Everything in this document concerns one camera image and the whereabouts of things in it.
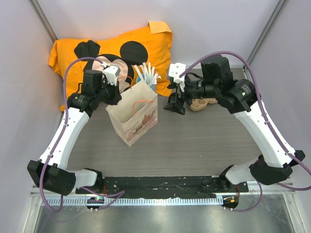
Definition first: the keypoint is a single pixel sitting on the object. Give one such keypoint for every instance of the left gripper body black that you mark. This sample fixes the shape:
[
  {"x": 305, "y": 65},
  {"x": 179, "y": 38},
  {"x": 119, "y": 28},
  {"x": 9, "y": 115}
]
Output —
[{"x": 108, "y": 93}]

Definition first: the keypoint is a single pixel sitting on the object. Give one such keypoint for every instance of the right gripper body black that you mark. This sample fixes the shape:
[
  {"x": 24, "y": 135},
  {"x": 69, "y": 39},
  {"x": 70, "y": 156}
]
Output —
[{"x": 193, "y": 89}]

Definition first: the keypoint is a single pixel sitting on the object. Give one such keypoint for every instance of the paper takeout bag orange handles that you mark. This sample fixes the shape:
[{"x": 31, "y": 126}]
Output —
[{"x": 135, "y": 113}]

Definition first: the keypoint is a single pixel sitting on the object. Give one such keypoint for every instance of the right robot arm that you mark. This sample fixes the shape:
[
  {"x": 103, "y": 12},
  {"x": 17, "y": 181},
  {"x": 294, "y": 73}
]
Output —
[{"x": 243, "y": 101}]

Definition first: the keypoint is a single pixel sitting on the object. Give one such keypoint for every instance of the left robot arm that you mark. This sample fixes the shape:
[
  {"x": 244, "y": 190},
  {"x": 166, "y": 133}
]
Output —
[{"x": 50, "y": 171}]

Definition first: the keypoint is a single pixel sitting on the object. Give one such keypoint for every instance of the blue cup straw holder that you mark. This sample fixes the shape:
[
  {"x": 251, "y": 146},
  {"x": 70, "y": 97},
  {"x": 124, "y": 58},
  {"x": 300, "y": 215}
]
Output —
[{"x": 153, "y": 86}]

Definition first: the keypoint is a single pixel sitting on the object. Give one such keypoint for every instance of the orange Mickey Mouse pillow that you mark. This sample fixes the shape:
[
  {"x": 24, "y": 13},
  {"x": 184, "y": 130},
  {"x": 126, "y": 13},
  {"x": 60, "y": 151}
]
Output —
[{"x": 150, "y": 45}]

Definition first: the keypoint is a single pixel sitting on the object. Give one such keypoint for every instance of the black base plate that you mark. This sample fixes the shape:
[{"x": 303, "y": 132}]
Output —
[{"x": 184, "y": 187}]

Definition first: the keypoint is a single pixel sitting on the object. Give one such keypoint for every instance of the aluminium rail frame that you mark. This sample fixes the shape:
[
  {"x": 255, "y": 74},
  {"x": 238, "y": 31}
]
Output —
[{"x": 92, "y": 199}]

